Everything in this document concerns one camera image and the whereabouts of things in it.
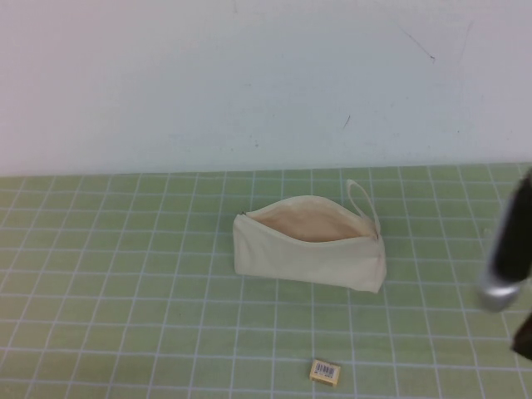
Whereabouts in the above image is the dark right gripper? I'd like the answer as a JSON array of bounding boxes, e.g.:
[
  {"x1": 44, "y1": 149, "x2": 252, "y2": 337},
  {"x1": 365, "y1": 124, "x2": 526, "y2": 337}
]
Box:
[{"x1": 510, "y1": 310, "x2": 532, "y2": 363}]

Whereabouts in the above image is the small eraser with barcode sleeve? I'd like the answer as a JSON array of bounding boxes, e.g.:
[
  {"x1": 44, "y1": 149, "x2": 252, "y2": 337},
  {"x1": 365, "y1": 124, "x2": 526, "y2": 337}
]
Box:
[{"x1": 309, "y1": 358, "x2": 343, "y2": 383}]

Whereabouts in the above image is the cream fabric pencil case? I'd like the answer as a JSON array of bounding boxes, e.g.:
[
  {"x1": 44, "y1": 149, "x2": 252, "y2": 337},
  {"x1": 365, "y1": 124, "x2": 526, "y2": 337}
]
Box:
[{"x1": 232, "y1": 179, "x2": 387, "y2": 294}]

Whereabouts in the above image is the green grid table mat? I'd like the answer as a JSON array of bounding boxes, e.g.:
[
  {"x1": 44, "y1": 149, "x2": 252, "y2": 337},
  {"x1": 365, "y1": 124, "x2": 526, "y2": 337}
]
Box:
[{"x1": 0, "y1": 161, "x2": 532, "y2": 399}]

